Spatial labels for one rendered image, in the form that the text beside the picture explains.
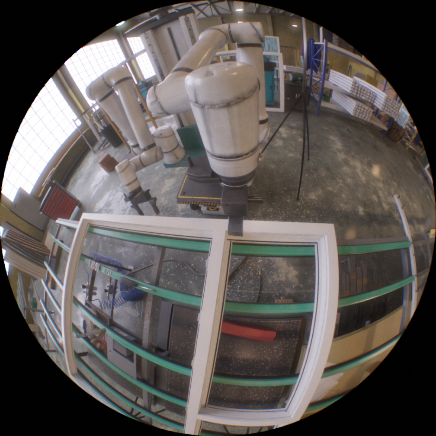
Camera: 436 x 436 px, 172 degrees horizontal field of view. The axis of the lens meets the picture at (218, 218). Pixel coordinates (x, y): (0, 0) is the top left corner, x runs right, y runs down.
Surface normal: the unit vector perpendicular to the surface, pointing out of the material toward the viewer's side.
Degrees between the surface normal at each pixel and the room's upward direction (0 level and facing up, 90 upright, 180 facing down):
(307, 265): 0
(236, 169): 90
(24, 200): 90
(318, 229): 0
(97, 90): 100
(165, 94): 71
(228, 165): 90
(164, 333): 0
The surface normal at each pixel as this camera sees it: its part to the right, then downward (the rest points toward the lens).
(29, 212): 0.98, 0.04
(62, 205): 0.86, 0.36
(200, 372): -0.18, -0.44
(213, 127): -0.25, 0.88
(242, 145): 0.38, 0.80
